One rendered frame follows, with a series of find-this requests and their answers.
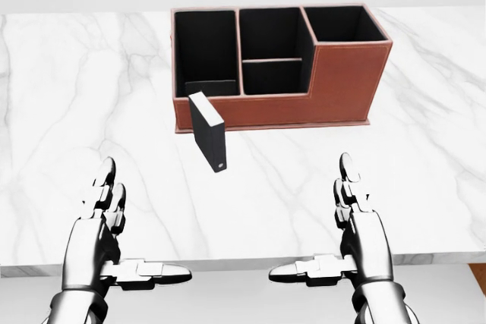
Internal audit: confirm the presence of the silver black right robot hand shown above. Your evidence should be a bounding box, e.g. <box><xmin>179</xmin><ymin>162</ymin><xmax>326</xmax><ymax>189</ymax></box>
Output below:
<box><xmin>268</xmin><ymin>152</ymin><xmax>395</xmax><ymax>291</ymax></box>

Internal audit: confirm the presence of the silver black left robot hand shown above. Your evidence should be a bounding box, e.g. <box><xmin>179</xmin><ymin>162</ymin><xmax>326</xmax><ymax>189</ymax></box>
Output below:
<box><xmin>61</xmin><ymin>156</ymin><xmax>193</xmax><ymax>297</ymax></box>

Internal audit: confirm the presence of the black book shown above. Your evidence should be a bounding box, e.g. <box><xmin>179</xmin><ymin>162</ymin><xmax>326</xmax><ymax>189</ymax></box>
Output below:
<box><xmin>188</xmin><ymin>92</ymin><xmax>228</xmax><ymax>174</ymax></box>

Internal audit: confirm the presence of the red-brown desk caddy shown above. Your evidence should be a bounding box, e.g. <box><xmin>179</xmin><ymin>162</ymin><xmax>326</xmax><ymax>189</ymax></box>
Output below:
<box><xmin>170</xmin><ymin>2</ymin><xmax>393</xmax><ymax>135</ymax></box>

